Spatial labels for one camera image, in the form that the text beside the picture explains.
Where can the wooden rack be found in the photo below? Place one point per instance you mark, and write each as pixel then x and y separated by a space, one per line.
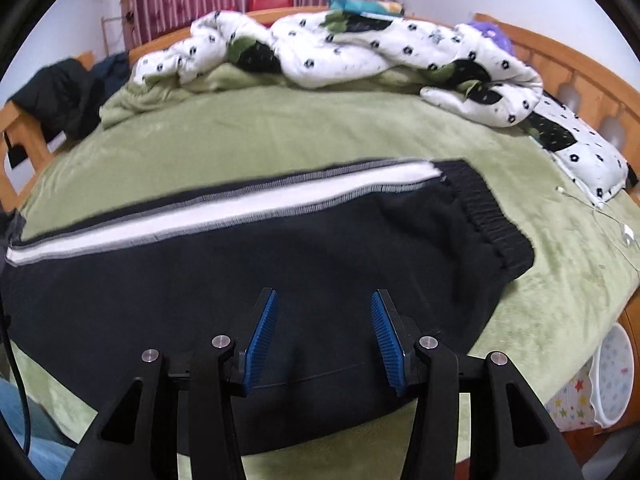
pixel 105 35

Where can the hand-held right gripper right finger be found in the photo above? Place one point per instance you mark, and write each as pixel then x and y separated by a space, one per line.
pixel 390 345

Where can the colourful printed cushion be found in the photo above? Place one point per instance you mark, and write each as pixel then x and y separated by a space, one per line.
pixel 370 7

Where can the grey cloth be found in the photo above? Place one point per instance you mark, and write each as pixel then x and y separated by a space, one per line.
pixel 15 225

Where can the star print storage box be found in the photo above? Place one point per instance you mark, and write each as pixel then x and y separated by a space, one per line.
pixel 575 405

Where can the green fleece blanket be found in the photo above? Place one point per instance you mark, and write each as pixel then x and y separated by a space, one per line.
pixel 300 125

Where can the white floral pillow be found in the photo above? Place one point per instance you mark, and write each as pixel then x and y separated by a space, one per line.
pixel 590 160

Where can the black jacket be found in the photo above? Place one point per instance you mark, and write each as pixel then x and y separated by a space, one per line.
pixel 60 95

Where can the dark blue garment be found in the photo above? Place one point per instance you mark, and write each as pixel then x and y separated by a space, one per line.
pixel 112 72

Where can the white plastic basin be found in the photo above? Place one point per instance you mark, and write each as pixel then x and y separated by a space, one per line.
pixel 615 375

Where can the black pants with white stripe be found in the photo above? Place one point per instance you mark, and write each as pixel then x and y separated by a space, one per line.
pixel 250 260

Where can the person's leg in blue jeans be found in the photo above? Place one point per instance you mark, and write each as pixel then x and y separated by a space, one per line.
pixel 45 455

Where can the wooden bed frame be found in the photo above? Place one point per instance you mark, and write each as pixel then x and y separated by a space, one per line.
pixel 575 75

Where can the white floral quilt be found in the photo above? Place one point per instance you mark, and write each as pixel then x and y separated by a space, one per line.
pixel 350 45

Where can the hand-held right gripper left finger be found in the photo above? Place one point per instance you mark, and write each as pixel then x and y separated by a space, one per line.
pixel 260 345

